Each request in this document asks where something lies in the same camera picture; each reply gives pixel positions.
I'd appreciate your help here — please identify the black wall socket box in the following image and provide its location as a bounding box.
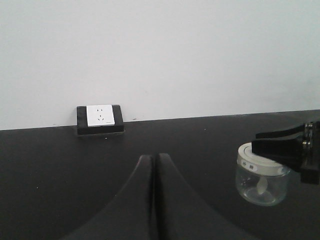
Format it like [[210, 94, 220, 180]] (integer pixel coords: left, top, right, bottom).
[[76, 104, 125, 136]]

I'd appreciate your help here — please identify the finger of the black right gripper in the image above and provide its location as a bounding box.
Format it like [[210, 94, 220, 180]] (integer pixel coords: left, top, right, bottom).
[[251, 136, 305, 173], [255, 124, 305, 142]]

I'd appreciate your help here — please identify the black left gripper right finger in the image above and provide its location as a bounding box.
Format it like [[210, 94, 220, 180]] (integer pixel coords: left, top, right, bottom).
[[154, 153, 250, 240]]

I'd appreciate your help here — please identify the glass jar with cream lid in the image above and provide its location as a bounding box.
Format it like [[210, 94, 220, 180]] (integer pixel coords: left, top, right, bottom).
[[235, 142, 291, 207]]

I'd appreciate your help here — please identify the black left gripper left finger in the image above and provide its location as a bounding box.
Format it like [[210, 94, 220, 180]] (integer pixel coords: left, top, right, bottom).
[[63, 155, 154, 240]]

